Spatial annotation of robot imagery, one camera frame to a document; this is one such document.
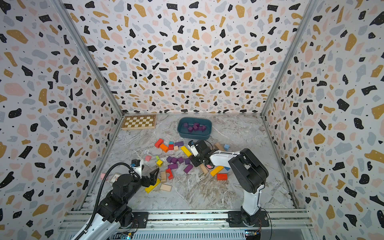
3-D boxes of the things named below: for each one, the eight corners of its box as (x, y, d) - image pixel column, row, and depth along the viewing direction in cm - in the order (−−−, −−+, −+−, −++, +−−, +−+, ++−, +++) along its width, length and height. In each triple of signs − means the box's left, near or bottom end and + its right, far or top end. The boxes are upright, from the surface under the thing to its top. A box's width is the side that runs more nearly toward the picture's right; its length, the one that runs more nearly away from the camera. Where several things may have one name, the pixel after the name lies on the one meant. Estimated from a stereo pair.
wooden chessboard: (122, 130, 113) (120, 127, 111) (127, 117, 122) (126, 114, 119) (154, 130, 114) (153, 127, 111) (157, 117, 122) (156, 114, 119)
